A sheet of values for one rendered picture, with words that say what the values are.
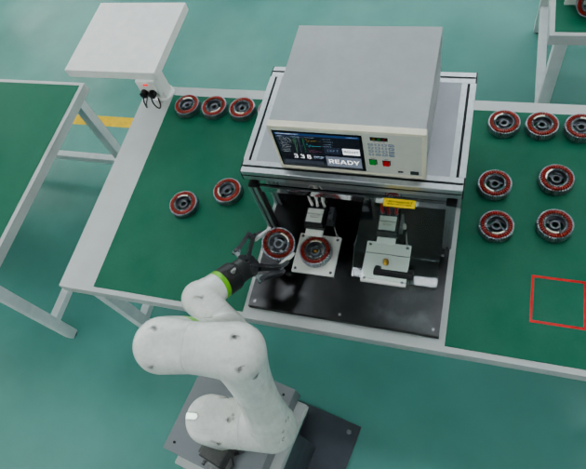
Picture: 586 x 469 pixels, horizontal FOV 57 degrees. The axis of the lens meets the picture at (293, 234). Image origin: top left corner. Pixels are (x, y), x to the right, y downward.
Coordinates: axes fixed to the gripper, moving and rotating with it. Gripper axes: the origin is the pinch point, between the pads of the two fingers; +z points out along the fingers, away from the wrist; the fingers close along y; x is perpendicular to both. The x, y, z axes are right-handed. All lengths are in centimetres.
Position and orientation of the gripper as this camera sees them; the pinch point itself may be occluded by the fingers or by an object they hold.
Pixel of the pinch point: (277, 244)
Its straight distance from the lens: 181.2
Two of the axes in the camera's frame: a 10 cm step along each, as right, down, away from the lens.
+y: -6.8, -7.1, 1.8
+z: 6.4, -4.5, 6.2
